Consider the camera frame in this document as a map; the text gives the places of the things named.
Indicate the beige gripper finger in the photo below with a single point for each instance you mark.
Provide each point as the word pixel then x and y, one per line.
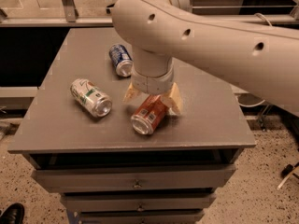
pixel 172 99
pixel 131 93

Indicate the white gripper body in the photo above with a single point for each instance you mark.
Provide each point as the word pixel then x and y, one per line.
pixel 151 84

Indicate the red coke can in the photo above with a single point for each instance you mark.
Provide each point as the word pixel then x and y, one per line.
pixel 148 116

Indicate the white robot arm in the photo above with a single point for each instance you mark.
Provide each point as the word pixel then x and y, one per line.
pixel 262 60

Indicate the white green 7up can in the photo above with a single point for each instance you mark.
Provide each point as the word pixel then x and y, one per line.
pixel 95 101

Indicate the blue pepsi can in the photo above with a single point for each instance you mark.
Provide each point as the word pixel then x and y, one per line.
pixel 121 60

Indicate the grey drawer cabinet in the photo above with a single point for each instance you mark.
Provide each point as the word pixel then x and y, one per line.
pixel 79 135

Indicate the grey middle drawer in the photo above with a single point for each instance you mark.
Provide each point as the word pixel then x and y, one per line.
pixel 138 202

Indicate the grey drawer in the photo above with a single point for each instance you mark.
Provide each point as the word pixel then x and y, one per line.
pixel 146 217
pixel 134 178
pixel 138 202

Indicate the grey top drawer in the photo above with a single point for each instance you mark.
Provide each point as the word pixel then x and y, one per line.
pixel 134 178

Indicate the grey bottom drawer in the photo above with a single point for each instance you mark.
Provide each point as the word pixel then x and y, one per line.
pixel 146 217

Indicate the black white floor tool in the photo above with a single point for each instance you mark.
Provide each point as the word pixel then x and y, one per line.
pixel 288 171

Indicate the black shoe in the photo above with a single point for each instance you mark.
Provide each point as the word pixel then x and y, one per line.
pixel 13 215

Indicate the metal railing frame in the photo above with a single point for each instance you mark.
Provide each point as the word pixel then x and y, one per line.
pixel 87 13

